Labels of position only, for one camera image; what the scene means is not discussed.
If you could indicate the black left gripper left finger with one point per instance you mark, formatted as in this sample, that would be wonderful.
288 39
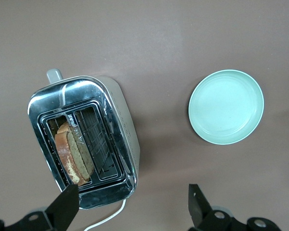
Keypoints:
62 207

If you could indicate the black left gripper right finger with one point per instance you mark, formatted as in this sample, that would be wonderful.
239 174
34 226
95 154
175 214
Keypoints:
198 209

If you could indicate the green round plate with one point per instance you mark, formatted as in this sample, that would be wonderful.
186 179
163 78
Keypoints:
226 107

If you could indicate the dark wholewheat bread slice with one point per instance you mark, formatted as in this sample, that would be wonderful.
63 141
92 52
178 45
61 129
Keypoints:
82 156

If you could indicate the light bread slice brown crust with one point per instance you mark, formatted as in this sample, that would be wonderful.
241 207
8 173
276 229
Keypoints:
62 149

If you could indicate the silver two-slot toaster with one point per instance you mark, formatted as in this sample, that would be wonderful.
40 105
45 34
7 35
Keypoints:
86 91

